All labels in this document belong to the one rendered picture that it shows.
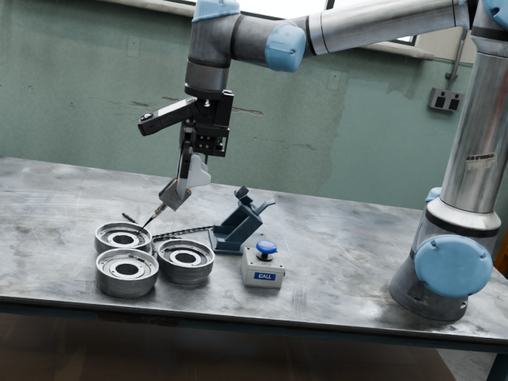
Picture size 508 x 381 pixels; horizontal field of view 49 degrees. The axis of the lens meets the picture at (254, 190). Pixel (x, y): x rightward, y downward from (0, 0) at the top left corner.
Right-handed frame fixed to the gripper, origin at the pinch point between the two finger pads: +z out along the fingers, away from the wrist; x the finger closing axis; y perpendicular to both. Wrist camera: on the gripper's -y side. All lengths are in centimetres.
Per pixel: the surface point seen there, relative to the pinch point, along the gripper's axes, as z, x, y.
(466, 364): 93, 69, 136
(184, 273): 10.4, -13.0, 1.9
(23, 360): 38.2, -4.1, -25.8
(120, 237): 10.9, -0.7, -9.7
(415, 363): 38, 0, 62
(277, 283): 12.1, -11.7, 19.6
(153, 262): 9.9, -11.1, -3.7
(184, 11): -20, 145, 6
